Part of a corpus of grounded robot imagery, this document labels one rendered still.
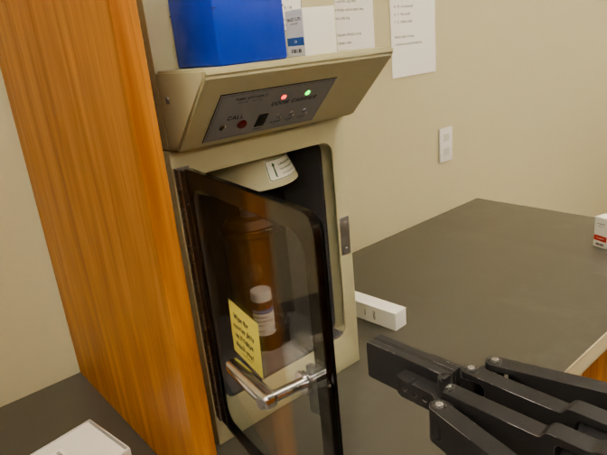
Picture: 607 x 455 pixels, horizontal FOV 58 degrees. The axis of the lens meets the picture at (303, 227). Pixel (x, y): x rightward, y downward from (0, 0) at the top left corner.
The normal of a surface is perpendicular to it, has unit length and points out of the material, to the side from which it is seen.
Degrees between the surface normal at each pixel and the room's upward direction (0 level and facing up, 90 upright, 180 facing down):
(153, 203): 90
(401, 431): 0
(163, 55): 90
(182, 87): 90
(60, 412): 0
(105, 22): 90
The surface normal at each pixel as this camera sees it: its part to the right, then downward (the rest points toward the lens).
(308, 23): 0.48, 0.24
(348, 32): 0.65, 0.18
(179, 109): -0.75, 0.28
